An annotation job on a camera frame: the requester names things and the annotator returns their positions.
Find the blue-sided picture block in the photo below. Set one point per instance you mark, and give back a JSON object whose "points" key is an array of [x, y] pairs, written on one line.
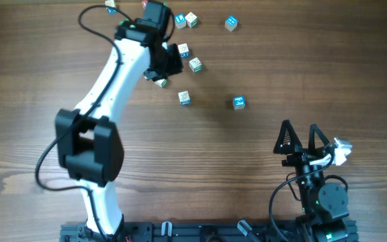
{"points": [[184, 50]]}

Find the blue X wooden block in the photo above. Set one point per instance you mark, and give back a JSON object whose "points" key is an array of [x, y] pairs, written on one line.
{"points": [[110, 6]]}

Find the blue L wooden block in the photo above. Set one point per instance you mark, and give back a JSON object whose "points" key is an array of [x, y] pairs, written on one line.
{"points": [[180, 21]]}

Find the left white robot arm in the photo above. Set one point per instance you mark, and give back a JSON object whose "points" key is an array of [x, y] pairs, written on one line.
{"points": [[89, 146]]}

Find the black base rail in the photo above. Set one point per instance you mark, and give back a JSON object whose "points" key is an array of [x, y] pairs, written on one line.
{"points": [[210, 232]]}

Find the green-sided picture block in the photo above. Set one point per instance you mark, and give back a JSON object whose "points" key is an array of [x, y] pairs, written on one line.
{"points": [[191, 19], [195, 65]]}

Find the blue far right block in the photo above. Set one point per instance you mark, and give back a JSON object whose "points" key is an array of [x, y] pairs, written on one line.
{"points": [[231, 23]]}

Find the blue K wooden block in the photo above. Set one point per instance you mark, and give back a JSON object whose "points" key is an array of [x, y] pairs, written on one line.
{"points": [[238, 102]]}

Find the green base tower block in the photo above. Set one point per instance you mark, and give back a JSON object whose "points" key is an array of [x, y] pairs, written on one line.
{"points": [[161, 82]]}

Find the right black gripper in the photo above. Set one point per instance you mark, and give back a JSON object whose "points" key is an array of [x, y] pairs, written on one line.
{"points": [[303, 156]]}

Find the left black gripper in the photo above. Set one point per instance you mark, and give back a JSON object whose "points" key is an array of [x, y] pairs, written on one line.
{"points": [[176, 68]]}

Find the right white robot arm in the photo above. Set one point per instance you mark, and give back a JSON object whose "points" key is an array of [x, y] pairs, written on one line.
{"points": [[324, 199]]}

